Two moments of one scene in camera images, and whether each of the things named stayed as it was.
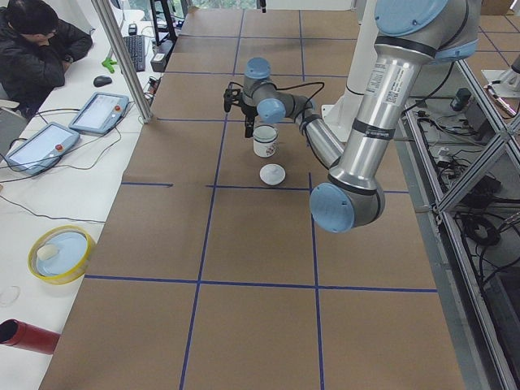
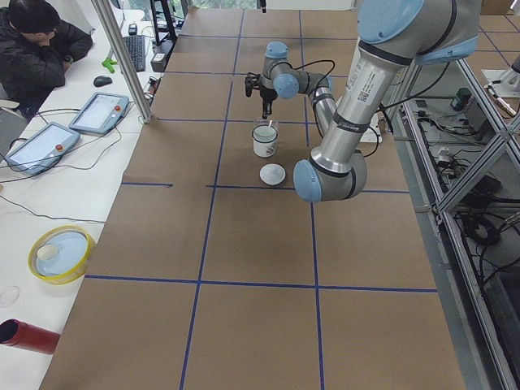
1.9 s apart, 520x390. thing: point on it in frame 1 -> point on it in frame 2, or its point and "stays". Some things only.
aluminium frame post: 104,15 stays
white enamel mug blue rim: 265,138 stays
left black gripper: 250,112 -> 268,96
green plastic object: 109,63 stays
